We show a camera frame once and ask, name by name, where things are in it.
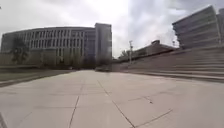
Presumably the large grey building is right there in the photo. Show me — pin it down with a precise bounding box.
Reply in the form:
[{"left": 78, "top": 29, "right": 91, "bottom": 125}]
[{"left": 0, "top": 22, "right": 113, "bottom": 70}]

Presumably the row of bushes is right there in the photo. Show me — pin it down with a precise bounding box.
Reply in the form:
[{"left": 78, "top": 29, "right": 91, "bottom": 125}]
[{"left": 0, "top": 48, "right": 84, "bottom": 70}]

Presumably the grass strip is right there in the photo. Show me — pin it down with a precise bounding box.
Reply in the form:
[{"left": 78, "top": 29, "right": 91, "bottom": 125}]
[{"left": 0, "top": 68, "right": 73, "bottom": 82}]

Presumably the wide stone staircase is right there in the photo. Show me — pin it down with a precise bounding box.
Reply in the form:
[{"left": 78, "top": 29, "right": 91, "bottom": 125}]
[{"left": 111, "top": 44, "right": 224, "bottom": 84}]

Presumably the low brown building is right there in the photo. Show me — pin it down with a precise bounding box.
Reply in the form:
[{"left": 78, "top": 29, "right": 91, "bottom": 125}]
[{"left": 118, "top": 39, "right": 179, "bottom": 61}]

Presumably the lamp pole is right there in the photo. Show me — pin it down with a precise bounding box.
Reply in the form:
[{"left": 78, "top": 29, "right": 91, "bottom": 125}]
[{"left": 128, "top": 40, "right": 134, "bottom": 64}]

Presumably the pale concrete slab plaza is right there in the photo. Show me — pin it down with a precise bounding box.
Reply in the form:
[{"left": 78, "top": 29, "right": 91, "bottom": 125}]
[{"left": 0, "top": 69, "right": 224, "bottom": 128}]

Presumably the tree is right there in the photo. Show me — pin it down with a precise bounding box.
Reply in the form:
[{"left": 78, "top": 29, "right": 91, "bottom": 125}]
[{"left": 9, "top": 36, "right": 30, "bottom": 66}]

